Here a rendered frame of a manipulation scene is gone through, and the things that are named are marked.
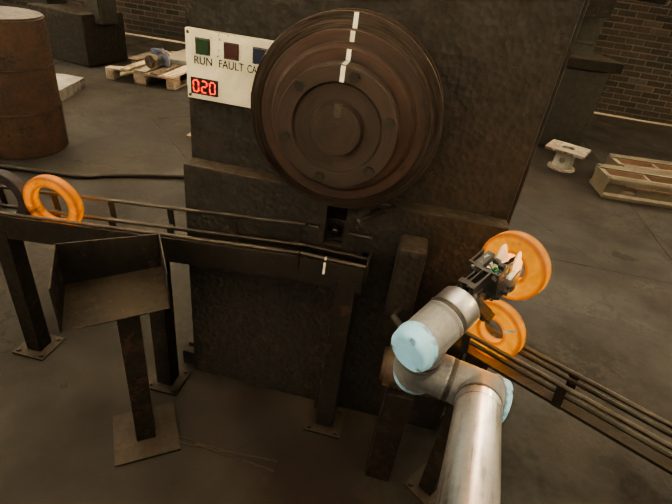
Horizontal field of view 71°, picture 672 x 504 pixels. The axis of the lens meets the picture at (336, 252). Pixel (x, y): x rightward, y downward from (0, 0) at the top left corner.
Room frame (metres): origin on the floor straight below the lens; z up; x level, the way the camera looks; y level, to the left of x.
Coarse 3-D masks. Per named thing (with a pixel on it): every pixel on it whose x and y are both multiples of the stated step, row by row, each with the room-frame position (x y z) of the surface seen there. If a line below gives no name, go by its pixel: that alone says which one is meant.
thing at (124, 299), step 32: (64, 256) 1.01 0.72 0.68; (96, 256) 1.05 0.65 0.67; (128, 256) 1.09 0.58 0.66; (160, 256) 1.12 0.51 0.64; (64, 288) 0.99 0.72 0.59; (96, 288) 1.00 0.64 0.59; (128, 288) 1.01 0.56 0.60; (160, 288) 1.02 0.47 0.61; (64, 320) 0.87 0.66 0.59; (96, 320) 0.88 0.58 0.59; (128, 320) 0.96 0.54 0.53; (128, 352) 0.96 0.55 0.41; (128, 384) 0.95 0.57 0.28; (128, 416) 1.04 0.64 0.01; (160, 416) 1.06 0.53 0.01; (128, 448) 0.92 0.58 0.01; (160, 448) 0.93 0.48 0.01
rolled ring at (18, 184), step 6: (0, 174) 1.30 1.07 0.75; (6, 174) 1.31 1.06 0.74; (12, 174) 1.32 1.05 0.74; (0, 180) 1.30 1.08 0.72; (6, 180) 1.30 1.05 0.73; (12, 180) 1.30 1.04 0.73; (18, 180) 1.32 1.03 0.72; (6, 186) 1.30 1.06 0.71; (12, 186) 1.29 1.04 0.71; (18, 186) 1.30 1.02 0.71; (12, 192) 1.30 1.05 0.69; (18, 192) 1.29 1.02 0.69; (18, 198) 1.29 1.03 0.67; (18, 204) 1.29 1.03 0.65; (24, 204) 1.29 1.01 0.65; (0, 210) 1.32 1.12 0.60; (6, 210) 1.33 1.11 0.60; (18, 210) 1.29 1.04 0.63; (24, 210) 1.29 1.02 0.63; (12, 216) 1.30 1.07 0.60
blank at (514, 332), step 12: (504, 312) 0.91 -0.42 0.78; (516, 312) 0.91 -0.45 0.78; (480, 324) 0.94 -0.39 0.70; (504, 324) 0.90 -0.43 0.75; (516, 324) 0.88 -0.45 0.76; (480, 336) 0.93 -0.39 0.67; (492, 336) 0.94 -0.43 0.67; (504, 336) 0.89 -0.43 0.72; (516, 336) 0.87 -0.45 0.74; (504, 348) 0.88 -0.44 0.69; (516, 348) 0.87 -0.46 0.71
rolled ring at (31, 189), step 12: (36, 180) 1.28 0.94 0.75; (48, 180) 1.27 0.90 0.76; (60, 180) 1.29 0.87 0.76; (24, 192) 1.28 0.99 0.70; (36, 192) 1.30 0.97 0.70; (60, 192) 1.27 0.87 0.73; (72, 192) 1.28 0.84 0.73; (36, 204) 1.29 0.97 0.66; (72, 204) 1.26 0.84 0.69; (48, 216) 1.29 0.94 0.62; (72, 216) 1.27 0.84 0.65
